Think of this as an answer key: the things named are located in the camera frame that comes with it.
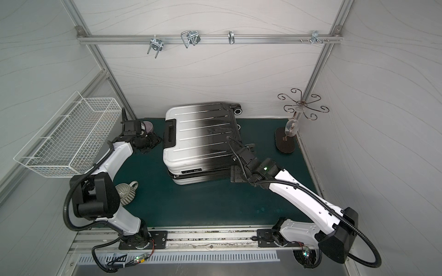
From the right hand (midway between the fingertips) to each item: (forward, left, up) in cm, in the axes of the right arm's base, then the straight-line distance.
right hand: (238, 172), depth 75 cm
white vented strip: (-31, +25, -18) cm, 43 cm away
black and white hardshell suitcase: (+10, +20, +3) cm, 23 cm away
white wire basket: (+2, +70, +15) cm, 71 cm away
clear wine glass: (+29, -29, -1) cm, 41 cm away
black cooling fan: (-28, -30, -21) cm, 46 cm away
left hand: (+18, +42, -2) cm, 46 cm away
